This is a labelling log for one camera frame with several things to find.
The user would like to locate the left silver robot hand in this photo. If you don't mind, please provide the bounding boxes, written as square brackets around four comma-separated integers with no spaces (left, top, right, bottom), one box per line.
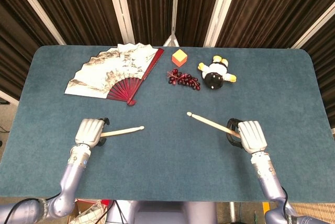
[74,117,110,149]

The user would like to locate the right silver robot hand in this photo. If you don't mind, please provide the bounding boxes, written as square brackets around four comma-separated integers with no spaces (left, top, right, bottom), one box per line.
[226,118,268,154]

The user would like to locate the pale wooden drumstick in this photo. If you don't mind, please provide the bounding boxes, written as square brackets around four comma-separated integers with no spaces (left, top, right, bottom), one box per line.
[186,111,241,139]
[100,126,145,138]

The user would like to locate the painted paper fan red ribs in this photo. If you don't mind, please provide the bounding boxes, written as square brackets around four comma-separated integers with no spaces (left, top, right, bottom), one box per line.
[64,42,165,106]

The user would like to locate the black white yellow plush toy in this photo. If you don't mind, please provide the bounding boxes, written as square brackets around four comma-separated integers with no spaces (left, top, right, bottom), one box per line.
[197,55,238,90]

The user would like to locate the cardboard box with checked cloth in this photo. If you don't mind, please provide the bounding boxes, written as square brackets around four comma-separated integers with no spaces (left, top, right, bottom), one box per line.
[68,199,116,224]

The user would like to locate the blue felt table cover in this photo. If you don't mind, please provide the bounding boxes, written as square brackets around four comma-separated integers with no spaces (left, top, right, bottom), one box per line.
[0,45,335,204]

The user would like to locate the dark red grape bunch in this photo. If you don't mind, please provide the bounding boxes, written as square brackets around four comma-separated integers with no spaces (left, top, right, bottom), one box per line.
[166,69,202,91]

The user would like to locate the orange and yellow cube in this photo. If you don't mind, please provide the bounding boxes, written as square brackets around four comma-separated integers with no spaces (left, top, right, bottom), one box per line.
[172,49,188,67]

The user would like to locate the lavender robot torso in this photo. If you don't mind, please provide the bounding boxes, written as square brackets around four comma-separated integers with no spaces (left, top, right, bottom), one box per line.
[104,199,218,224]

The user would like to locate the dark brown pleated curtain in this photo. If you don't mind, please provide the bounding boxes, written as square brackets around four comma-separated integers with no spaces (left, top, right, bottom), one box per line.
[0,0,335,130]

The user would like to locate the thin white pole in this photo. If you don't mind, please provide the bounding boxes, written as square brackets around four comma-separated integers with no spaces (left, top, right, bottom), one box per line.
[162,0,181,47]

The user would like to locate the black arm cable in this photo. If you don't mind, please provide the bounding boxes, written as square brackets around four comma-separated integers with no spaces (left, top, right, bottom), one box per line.
[280,186,295,217]
[0,192,61,224]

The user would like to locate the white frame post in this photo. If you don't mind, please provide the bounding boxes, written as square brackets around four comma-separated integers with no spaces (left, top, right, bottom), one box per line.
[104,0,136,44]
[203,0,242,48]
[290,6,335,49]
[7,0,66,46]

